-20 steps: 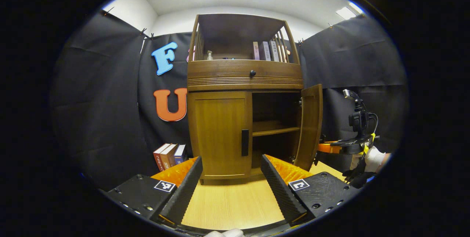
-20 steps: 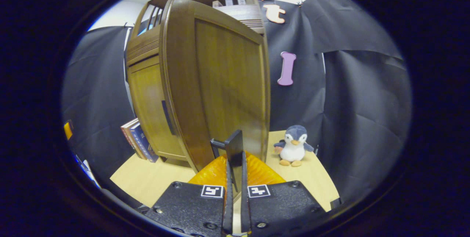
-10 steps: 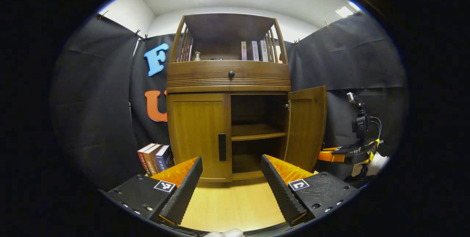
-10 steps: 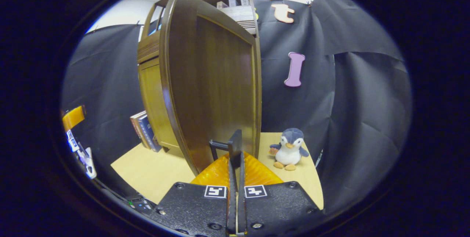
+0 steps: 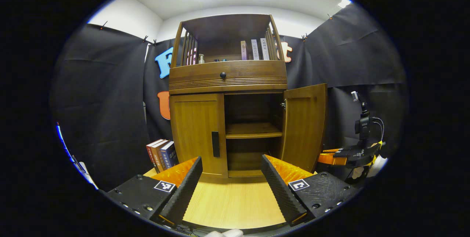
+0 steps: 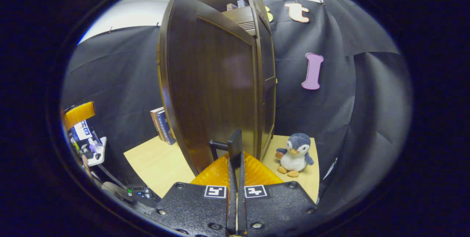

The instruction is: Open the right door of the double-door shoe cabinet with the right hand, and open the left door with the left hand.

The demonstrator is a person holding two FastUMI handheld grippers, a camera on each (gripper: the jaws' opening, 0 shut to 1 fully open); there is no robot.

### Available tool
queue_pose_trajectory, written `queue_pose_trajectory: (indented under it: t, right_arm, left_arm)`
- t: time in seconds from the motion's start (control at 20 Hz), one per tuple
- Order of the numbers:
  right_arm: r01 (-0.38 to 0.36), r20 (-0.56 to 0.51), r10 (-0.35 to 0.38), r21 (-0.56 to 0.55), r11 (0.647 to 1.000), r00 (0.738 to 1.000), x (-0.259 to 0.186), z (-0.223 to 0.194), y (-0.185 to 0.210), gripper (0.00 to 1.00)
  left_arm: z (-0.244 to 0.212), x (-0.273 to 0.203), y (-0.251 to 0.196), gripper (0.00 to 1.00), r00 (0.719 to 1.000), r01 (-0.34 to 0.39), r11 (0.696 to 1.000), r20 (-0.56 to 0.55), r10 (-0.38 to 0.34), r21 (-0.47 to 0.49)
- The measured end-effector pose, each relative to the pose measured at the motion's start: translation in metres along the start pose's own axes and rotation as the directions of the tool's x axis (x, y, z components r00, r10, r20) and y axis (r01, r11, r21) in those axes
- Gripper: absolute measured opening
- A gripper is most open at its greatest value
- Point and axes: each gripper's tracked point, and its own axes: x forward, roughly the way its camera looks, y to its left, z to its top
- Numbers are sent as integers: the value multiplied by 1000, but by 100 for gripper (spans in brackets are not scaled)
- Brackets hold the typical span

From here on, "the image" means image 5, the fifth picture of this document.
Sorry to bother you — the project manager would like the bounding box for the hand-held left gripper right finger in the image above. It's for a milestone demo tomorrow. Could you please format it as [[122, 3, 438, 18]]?
[[261, 154, 362, 227]]

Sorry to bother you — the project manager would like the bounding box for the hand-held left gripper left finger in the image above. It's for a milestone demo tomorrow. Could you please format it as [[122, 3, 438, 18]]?
[[105, 156, 203, 226]]

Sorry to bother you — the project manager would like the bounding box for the wooden shoe cabinet door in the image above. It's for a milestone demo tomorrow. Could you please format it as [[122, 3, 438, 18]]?
[[281, 83, 328, 173], [170, 94, 228, 176]]

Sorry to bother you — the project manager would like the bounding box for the wooden double-door shoe cabinet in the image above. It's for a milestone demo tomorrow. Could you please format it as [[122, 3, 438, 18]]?
[[168, 14, 328, 184]]

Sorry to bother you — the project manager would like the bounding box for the blue book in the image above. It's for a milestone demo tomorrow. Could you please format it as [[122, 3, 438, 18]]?
[[160, 141, 179, 169]]

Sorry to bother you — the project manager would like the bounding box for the brown book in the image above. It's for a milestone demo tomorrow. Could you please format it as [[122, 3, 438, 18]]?
[[151, 140, 169, 173]]

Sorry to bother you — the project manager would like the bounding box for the red book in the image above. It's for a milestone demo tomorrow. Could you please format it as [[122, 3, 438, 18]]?
[[146, 139, 164, 171]]

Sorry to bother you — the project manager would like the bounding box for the black backdrop cloth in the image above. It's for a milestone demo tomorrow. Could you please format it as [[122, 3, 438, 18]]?
[[50, 3, 408, 192]]

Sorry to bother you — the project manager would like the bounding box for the wooden drawer with black knob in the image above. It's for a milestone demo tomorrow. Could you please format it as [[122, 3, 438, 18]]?
[[169, 60, 288, 95]]

